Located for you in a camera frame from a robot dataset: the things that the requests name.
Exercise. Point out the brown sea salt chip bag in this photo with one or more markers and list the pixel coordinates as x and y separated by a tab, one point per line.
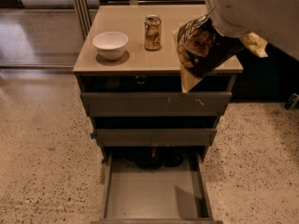
201	49

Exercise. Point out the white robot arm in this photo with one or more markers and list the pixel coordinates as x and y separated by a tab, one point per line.
277	21

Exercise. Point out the grey top drawer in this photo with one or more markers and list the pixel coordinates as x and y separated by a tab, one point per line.
155	104

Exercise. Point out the grey middle drawer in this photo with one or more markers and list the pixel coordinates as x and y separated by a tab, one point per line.
154	137

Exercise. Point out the beige cabinet counter top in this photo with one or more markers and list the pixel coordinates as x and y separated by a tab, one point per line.
136	60

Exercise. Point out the grey open bottom drawer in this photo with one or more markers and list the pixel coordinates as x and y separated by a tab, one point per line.
167	195

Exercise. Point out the blue tape piece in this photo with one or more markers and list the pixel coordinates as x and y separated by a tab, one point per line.
92	135

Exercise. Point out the gold soda can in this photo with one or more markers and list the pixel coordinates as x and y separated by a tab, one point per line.
153	25

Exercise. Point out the white ceramic bowl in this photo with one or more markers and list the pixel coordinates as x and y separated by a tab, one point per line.
111	45

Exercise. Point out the dark object on floor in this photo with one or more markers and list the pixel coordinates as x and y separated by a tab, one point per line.
292	102

